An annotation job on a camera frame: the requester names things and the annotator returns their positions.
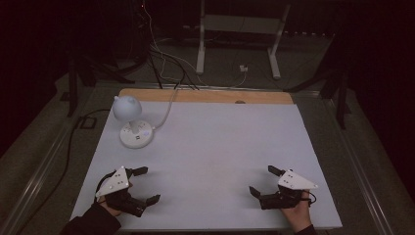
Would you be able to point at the black tripod stand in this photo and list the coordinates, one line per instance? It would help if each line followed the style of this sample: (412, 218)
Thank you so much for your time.
(341, 98)
(72, 88)

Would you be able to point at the black rectangular floor bracket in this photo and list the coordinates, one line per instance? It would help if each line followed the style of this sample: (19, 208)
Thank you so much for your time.
(81, 122)

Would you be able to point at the white plug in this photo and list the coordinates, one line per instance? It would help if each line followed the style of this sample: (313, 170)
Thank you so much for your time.
(243, 68)

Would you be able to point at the white table mat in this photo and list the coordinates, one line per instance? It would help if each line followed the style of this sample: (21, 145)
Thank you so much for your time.
(212, 156)

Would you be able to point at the person's left hand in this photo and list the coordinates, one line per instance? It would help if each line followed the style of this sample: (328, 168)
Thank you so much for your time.
(112, 210)

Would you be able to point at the metal floor rail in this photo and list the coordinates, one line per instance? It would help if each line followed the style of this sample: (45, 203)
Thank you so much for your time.
(368, 196)
(32, 192)

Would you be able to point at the person's right hand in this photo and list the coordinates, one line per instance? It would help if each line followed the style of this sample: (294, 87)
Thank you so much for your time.
(298, 216)

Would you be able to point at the white desk lamp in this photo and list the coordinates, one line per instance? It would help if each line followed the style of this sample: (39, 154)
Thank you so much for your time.
(127, 109)

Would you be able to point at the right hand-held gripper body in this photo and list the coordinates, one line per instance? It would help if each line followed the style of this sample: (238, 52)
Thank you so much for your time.
(293, 181)

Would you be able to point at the white metal stand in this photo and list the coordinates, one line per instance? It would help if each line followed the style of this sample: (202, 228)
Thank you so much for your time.
(241, 24)

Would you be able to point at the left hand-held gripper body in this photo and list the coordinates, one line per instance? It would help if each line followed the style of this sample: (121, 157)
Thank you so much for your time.
(114, 184)

